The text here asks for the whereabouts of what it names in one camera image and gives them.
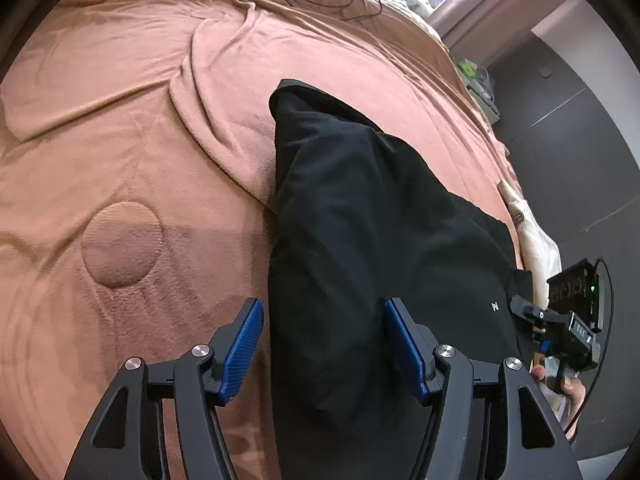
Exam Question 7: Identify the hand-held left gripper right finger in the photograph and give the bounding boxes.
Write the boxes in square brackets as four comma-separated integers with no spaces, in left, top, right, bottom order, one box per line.
[384,297,581,480]

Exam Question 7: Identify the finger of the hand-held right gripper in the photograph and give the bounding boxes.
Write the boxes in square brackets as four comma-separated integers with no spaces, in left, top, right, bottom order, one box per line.
[509,295,557,331]
[532,330,555,357]

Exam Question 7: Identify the orange brown blanket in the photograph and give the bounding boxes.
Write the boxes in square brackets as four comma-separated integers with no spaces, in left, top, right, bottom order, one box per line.
[0,0,526,480]

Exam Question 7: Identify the pink curtain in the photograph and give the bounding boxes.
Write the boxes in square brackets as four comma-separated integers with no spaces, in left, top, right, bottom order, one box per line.
[429,0,553,55]

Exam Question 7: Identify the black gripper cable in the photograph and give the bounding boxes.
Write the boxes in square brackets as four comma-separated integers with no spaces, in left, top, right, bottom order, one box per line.
[567,256,617,433]

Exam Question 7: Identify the dark wardrobe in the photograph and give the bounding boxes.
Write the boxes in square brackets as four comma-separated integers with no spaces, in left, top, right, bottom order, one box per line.
[484,10,640,463]

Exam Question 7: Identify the person's right hand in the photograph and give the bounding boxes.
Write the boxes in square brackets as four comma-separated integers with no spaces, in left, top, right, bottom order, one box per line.
[530,364,587,433]

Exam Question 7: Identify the white bedside table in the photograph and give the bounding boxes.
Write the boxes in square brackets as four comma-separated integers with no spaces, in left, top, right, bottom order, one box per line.
[452,55,501,127]

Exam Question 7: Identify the black button shirt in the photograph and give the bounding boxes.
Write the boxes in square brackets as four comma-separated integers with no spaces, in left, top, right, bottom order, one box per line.
[267,79,536,480]

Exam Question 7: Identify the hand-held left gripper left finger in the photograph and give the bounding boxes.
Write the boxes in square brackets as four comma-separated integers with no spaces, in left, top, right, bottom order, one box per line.
[64,297,264,480]

